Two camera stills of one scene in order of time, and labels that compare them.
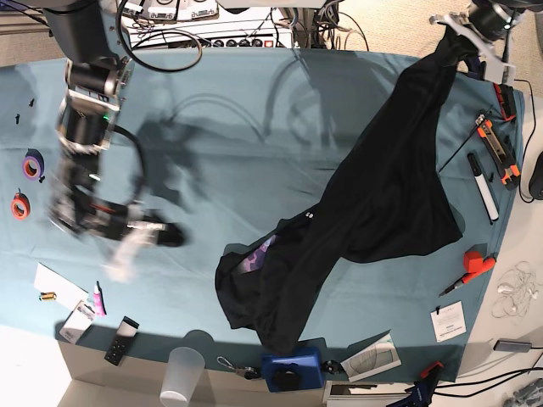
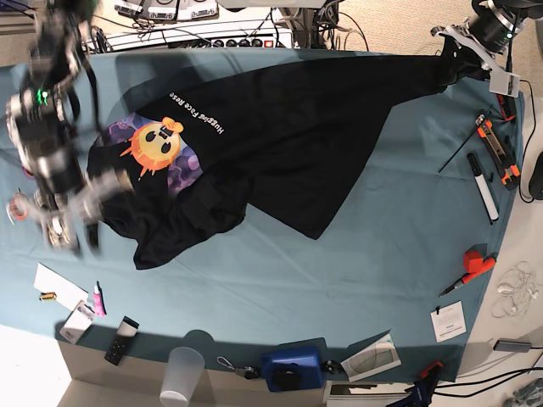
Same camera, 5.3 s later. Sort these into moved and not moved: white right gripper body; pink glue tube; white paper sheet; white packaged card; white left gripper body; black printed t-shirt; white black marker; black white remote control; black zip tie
Moved: white left gripper body; white right gripper body; black printed t-shirt
Not moved: white paper sheet; white packaged card; black zip tie; pink glue tube; black white remote control; white black marker
